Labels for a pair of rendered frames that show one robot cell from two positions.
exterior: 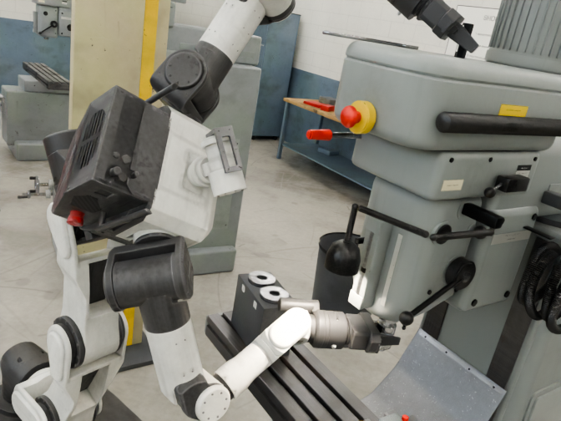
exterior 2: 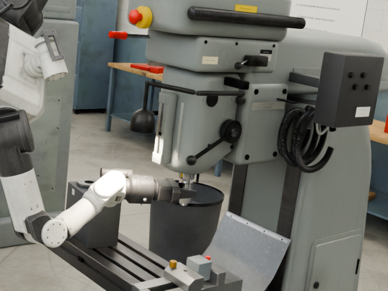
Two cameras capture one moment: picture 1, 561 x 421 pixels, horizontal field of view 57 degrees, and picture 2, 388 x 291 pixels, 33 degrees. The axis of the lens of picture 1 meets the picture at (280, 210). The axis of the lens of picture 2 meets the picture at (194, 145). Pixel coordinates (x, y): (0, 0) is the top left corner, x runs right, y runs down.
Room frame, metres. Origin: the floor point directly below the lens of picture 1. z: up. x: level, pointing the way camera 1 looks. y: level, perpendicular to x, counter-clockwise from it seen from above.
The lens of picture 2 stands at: (-0.84, -0.11, 1.84)
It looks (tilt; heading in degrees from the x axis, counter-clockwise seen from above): 13 degrees down; 354
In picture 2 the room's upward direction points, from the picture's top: 7 degrees clockwise
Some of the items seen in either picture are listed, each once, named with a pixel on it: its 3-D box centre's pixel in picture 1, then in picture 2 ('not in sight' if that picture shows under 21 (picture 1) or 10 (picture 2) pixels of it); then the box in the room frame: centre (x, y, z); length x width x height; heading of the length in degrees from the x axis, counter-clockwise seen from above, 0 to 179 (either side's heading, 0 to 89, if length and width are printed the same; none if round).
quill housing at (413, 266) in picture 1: (409, 246); (194, 118); (1.11, -0.30, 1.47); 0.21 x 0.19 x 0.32; 37
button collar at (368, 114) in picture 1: (361, 117); (142, 17); (0.97, -0.12, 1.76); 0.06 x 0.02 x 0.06; 37
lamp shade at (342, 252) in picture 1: (344, 254); (143, 119); (0.99, -0.15, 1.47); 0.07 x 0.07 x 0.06
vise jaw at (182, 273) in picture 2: not in sight; (183, 276); (0.99, -0.32, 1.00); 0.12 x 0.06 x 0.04; 35
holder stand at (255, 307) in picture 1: (263, 311); (92, 211); (1.48, 0.00, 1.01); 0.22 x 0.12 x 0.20; 29
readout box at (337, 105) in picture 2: not in sight; (350, 89); (1.02, -0.74, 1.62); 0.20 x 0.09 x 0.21; 127
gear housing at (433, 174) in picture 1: (445, 158); (212, 50); (1.13, -0.33, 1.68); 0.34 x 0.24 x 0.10; 127
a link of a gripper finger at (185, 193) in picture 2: (387, 341); (187, 194); (1.07, -0.31, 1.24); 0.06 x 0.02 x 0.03; 102
